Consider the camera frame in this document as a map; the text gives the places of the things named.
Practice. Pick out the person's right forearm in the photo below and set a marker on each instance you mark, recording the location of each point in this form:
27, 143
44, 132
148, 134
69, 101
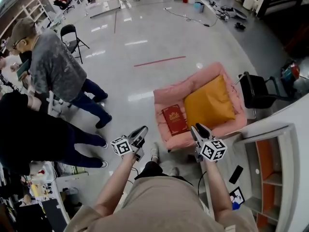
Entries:
217, 190

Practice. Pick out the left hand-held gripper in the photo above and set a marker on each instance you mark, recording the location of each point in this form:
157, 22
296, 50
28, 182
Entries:
120, 146

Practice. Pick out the person's left forearm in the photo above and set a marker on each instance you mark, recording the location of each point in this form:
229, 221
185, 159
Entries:
116, 185

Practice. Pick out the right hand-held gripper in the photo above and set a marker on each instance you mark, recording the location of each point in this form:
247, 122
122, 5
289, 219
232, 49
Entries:
213, 150

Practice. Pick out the blue cloth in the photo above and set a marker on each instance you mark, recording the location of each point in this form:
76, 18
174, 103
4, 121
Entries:
235, 205

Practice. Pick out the pink armchair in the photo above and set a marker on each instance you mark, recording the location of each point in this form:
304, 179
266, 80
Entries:
169, 98

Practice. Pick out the person's left shoe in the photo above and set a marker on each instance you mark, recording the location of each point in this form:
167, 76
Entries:
154, 151

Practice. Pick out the printed marker card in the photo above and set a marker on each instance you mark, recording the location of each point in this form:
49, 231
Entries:
237, 196

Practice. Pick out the white orange shelf unit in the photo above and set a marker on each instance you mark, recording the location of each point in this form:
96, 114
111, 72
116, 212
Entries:
249, 153

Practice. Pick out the orange cushion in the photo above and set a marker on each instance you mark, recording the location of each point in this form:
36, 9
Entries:
207, 103

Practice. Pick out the person's right shoe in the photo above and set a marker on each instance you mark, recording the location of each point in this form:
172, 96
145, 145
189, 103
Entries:
173, 171

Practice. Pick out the person's beige shirt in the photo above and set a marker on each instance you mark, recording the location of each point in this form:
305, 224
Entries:
164, 207

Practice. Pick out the small black floor item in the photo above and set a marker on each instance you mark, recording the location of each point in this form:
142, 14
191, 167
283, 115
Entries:
240, 26

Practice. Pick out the red and teal bag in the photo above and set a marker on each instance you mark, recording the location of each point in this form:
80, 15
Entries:
290, 71

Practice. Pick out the black chair with red cloth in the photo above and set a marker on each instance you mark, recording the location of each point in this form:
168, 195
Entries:
64, 3

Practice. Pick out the teal plastic bin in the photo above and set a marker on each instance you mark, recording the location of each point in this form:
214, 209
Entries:
199, 7

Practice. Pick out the person's black shorts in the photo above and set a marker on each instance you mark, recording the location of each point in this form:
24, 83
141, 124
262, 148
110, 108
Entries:
150, 169

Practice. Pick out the black office chair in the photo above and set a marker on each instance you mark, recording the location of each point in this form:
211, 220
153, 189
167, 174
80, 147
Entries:
256, 91

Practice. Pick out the black folding chair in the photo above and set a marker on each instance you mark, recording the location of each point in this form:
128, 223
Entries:
68, 31

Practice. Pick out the cluttered white table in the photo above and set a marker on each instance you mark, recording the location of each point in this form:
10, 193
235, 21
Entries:
46, 192

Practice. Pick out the black phone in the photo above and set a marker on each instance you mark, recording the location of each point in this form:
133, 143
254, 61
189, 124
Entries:
236, 174

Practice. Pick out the white shelving rack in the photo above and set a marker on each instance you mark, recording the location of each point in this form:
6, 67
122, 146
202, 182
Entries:
36, 10

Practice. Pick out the person's shoe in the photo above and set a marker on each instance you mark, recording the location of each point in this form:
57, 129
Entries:
154, 151
173, 171

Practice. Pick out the green book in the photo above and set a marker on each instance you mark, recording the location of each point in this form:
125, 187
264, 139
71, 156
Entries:
23, 69

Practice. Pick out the red book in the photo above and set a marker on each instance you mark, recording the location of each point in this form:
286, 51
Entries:
175, 122

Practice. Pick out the white stool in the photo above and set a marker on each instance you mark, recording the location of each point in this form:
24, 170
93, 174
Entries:
53, 106

